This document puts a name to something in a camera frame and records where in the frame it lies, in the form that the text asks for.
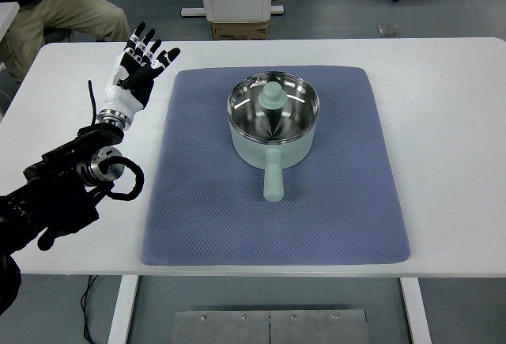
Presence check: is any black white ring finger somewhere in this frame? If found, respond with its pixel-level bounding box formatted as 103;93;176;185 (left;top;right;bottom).
134;28;155;55

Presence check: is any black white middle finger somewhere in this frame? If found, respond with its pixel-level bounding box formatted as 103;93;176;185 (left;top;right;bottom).
144;39;161;63

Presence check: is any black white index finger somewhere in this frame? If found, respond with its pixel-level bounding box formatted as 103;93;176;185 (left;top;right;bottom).
152;47;180;70

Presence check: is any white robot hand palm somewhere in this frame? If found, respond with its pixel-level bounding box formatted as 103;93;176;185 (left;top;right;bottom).
96;48;155;127

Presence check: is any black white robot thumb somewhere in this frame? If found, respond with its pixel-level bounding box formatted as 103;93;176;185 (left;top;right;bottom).
116;65;153;89

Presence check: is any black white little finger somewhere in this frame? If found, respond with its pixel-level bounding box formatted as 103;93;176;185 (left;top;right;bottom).
126;21;145;49

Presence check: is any green pot with handle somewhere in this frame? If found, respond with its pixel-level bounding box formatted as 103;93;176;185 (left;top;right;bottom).
226;70;320;203

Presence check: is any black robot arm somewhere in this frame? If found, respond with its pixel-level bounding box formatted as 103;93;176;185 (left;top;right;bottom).
1;22;180;312

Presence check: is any cardboard box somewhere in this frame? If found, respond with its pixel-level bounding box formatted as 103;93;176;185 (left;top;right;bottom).
211;21;270;40

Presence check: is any seated person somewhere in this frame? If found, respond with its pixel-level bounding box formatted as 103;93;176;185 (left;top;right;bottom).
1;0;131;83

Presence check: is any glass lid with green knob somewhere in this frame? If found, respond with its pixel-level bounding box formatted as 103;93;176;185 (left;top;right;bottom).
228;71;319;144

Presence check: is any white table leg left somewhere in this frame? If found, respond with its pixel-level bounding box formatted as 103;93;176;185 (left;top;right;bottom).
107;275;140;344

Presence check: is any white table leg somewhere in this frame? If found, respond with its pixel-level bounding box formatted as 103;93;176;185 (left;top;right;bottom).
107;275;140;344
399;278;432;344

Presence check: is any metal floor outlet plate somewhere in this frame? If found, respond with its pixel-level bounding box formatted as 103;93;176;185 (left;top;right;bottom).
377;24;400;37

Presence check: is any blue quilted mat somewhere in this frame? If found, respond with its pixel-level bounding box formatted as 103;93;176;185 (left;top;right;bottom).
142;66;410;266

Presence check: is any white table leg right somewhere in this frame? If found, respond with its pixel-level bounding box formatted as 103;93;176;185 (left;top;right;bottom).
399;278;432;344

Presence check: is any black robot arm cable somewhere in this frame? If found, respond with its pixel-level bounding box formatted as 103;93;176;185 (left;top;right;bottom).
99;157;145;202

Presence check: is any black floor cable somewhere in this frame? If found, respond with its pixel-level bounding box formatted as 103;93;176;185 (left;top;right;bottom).
80;274;100;344

